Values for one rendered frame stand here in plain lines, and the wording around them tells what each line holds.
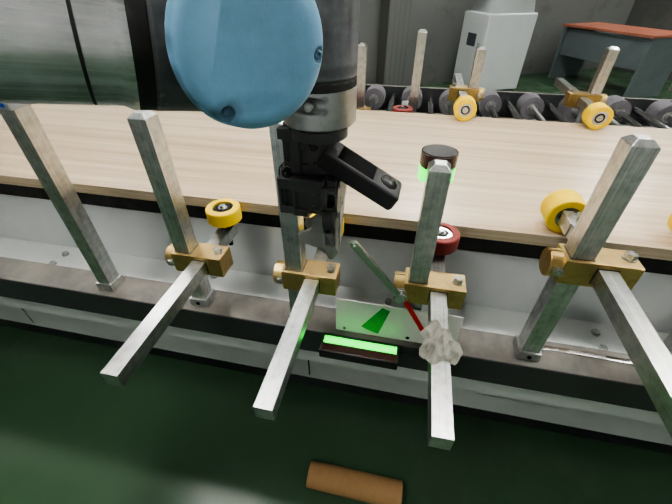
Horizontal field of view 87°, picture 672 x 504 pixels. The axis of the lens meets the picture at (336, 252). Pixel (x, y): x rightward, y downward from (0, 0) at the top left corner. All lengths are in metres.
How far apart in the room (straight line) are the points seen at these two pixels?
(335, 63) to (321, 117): 0.06
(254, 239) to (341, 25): 0.71
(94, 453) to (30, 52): 1.53
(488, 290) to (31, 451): 1.64
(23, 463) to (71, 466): 0.17
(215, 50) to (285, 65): 0.04
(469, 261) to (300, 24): 0.79
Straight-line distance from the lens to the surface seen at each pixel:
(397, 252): 0.93
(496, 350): 0.86
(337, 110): 0.42
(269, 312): 0.87
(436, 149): 0.63
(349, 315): 0.78
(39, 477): 1.73
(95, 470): 1.64
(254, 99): 0.23
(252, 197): 0.91
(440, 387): 0.57
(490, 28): 5.46
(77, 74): 0.23
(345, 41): 0.41
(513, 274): 0.99
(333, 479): 1.33
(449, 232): 0.79
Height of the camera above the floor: 1.34
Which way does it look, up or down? 39 degrees down
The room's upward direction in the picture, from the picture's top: straight up
